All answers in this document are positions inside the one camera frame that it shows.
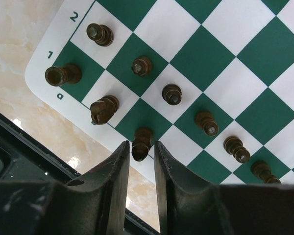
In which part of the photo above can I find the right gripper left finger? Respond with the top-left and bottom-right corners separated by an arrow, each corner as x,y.
0,141 -> 130,235

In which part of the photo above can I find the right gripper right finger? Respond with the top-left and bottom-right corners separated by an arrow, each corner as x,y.
154,141 -> 294,235

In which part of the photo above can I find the dark pawn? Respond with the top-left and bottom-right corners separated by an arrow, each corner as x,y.
195,111 -> 219,137
250,161 -> 281,184
162,84 -> 182,106
86,23 -> 114,47
223,136 -> 251,164
131,56 -> 152,76

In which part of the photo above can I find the dark bishop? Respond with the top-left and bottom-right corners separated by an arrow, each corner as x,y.
131,127 -> 153,162

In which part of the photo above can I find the dark knight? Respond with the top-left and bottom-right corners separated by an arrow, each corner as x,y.
90,95 -> 120,125

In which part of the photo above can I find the dark rook corner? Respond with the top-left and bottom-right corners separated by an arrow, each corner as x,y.
45,64 -> 82,87

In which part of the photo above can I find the green white chess board mat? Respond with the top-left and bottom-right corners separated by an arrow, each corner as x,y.
25,0 -> 294,184

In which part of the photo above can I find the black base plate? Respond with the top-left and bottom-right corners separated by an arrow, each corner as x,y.
0,113 -> 156,235

